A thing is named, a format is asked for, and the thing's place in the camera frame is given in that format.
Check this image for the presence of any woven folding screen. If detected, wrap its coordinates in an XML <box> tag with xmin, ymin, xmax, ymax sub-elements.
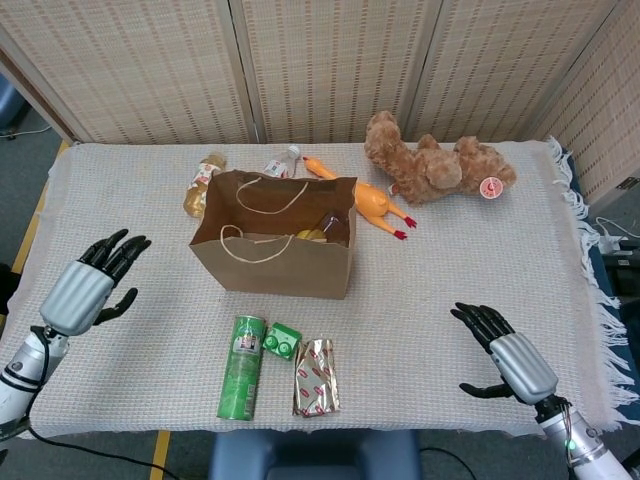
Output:
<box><xmin>0</xmin><ymin>0</ymin><xmax>640</xmax><ymax>201</ymax></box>

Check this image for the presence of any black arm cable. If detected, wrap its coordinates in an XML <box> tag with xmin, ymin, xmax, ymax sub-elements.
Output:
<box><xmin>24</xmin><ymin>327</ymin><xmax>174</xmax><ymax>476</ymax></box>

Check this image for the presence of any green chips can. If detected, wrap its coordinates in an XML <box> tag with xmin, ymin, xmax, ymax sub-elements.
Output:
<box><xmin>216</xmin><ymin>314</ymin><xmax>266</xmax><ymax>420</ymax></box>

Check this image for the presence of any amber tea bottle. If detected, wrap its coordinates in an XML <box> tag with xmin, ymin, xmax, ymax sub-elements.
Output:
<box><xmin>182</xmin><ymin>152</ymin><xmax>229</xmax><ymax>220</ymax></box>

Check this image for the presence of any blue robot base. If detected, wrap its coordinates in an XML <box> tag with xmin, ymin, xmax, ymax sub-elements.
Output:
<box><xmin>207</xmin><ymin>428</ymin><xmax>421</xmax><ymax>480</ymax></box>

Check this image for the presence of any brown paper bag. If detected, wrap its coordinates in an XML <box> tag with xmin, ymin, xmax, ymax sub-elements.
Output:
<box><xmin>188</xmin><ymin>168</ymin><xmax>359</xmax><ymax>300</ymax></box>

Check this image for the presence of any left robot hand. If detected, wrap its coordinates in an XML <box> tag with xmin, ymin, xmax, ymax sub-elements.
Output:
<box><xmin>38</xmin><ymin>228</ymin><xmax>153</xmax><ymax>337</ymax></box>

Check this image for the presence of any black equipment case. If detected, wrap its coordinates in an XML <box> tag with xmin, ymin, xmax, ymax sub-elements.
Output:
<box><xmin>602</xmin><ymin>239</ymin><xmax>640</xmax><ymax>306</ymax></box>

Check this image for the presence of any green plastic toy brick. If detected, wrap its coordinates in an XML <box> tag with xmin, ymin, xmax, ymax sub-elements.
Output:
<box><xmin>262</xmin><ymin>322</ymin><xmax>303</xmax><ymax>361</ymax></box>

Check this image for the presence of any white woven tablecloth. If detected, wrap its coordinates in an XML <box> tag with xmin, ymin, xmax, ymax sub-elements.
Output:
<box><xmin>0</xmin><ymin>137</ymin><xmax>629</xmax><ymax>439</ymax></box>

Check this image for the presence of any orange rubber chicken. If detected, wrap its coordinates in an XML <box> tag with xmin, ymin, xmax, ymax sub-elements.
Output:
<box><xmin>301</xmin><ymin>155</ymin><xmax>419</xmax><ymax>241</ymax></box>

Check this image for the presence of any silver red snack packet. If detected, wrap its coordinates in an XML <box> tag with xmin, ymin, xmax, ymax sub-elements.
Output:
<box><xmin>291</xmin><ymin>337</ymin><xmax>342</xmax><ymax>419</ymax></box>

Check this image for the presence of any small clear red-label bottle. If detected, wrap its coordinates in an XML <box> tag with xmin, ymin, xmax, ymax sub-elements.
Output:
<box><xmin>262</xmin><ymin>144</ymin><xmax>301</xmax><ymax>180</ymax></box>

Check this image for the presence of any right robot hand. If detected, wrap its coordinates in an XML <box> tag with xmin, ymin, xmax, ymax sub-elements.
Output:
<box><xmin>449</xmin><ymin>301</ymin><xmax>560</xmax><ymax>404</ymax></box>

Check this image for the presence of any brown teddy bear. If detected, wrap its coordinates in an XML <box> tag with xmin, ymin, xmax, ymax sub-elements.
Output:
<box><xmin>363</xmin><ymin>111</ymin><xmax>517</xmax><ymax>206</ymax></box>

